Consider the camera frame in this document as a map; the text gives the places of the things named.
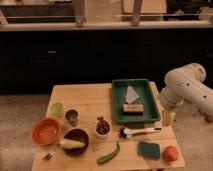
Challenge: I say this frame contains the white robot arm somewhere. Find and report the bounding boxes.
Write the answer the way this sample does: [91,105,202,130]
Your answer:
[159,63,213,123]

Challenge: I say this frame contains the orange fruit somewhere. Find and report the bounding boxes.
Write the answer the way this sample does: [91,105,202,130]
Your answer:
[163,146,179,162]

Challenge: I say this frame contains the orange bowl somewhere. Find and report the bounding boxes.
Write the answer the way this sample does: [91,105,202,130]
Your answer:
[31,118,60,146]

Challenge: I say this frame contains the dark brown bowl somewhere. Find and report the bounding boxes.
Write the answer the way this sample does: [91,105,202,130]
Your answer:
[64,129,89,157]

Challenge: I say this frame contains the light green cup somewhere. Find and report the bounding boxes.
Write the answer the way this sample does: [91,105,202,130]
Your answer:
[50,102,64,118]

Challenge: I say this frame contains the black and white brush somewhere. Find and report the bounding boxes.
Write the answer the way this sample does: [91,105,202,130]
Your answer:
[119,127,161,138]

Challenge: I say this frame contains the green plastic tray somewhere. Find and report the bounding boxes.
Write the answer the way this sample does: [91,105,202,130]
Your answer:
[112,79,161,124]

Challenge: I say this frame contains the metal cup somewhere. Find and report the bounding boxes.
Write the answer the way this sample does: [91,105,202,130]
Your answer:
[65,110,78,126]

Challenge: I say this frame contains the green chili pepper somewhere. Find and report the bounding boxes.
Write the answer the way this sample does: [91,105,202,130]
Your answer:
[96,143,120,165]

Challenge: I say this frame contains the metal fork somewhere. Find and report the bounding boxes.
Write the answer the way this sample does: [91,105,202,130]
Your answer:
[42,147,57,160]

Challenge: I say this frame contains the yellow corn cob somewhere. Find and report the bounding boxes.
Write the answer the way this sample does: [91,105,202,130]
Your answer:
[59,139,85,149]

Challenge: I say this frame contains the teal sponge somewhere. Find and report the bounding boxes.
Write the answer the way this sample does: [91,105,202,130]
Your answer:
[138,141,160,160]

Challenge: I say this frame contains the white cup with nuts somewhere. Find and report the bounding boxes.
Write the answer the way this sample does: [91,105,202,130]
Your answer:
[95,117,110,138]

